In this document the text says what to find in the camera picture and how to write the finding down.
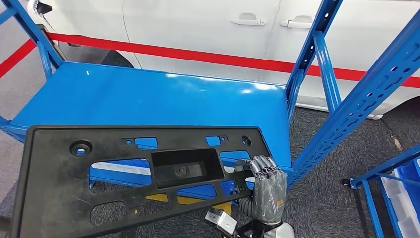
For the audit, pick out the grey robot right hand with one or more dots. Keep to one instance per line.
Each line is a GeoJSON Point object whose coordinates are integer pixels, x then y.
{"type": "Point", "coordinates": [270, 193]}

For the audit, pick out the black plastic panel part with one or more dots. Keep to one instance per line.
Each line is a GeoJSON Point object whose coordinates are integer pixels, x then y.
{"type": "Point", "coordinates": [52, 184]}

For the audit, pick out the blue metal shelf rack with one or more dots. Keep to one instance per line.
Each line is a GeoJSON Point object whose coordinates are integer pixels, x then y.
{"type": "Point", "coordinates": [147, 98]}
{"type": "Point", "coordinates": [370, 179]}

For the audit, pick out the white plastic bin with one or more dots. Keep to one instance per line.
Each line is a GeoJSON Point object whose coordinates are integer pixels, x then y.
{"type": "Point", "coordinates": [121, 168]}
{"type": "Point", "coordinates": [398, 200]}

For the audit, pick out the red barrier belt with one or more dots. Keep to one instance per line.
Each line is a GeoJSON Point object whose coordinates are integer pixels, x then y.
{"type": "Point", "coordinates": [197, 57]}

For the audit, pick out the white car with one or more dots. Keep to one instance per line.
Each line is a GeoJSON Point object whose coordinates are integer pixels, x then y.
{"type": "Point", "coordinates": [197, 29]}

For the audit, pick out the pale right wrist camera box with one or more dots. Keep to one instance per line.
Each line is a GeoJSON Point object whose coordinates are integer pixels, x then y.
{"type": "Point", "coordinates": [221, 221]}

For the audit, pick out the black barrier post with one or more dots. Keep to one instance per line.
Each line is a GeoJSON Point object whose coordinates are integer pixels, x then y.
{"type": "Point", "coordinates": [49, 39]}

